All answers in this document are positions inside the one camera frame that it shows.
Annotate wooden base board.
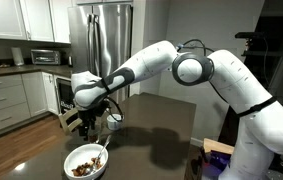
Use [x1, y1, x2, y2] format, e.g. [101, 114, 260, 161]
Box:
[203, 137, 236, 155]

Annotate light wooden chair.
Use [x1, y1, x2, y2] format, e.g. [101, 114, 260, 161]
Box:
[58, 107, 84, 136]

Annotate stainless steel refrigerator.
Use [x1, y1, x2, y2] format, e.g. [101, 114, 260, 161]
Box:
[68, 3, 133, 109]

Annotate white lower kitchen cabinets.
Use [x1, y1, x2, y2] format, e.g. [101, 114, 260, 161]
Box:
[0, 72, 60, 138]

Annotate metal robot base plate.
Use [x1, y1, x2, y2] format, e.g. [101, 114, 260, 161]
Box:
[200, 149, 232, 180]

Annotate metal spoon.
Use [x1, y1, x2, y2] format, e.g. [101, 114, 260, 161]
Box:
[86, 134, 112, 176]

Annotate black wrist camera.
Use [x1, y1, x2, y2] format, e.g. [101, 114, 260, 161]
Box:
[97, 99, 111, 118]

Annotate white ceramic mug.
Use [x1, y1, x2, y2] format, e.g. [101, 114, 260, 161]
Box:
[106, 113, 125, 131]

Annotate white upper kitchen cabinets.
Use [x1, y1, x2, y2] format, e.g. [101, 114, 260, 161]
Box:
[0, 0, 73, 44]

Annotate orange handled clamp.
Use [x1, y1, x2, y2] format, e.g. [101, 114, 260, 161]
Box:
[199, 146, 211, 168]

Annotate black bar camera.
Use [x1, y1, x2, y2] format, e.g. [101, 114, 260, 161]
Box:
[234, 31, 265, 39]

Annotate dark kitchen countertop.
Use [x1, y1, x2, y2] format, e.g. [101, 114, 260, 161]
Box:
[0, 64, 76, 80]

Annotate white paper towel roll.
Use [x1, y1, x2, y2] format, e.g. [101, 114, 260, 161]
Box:
[11, 47, 25, 67]

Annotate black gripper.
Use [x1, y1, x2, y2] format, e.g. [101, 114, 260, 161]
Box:
[78, 107, 103, 142]

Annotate white kitchen cabinets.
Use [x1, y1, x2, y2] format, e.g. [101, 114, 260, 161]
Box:
[0, 0, 73, 44]
[0, 72, 60, 138]

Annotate white ceramic bowl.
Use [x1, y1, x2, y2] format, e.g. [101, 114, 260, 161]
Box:
[63, 143, 109, 180]

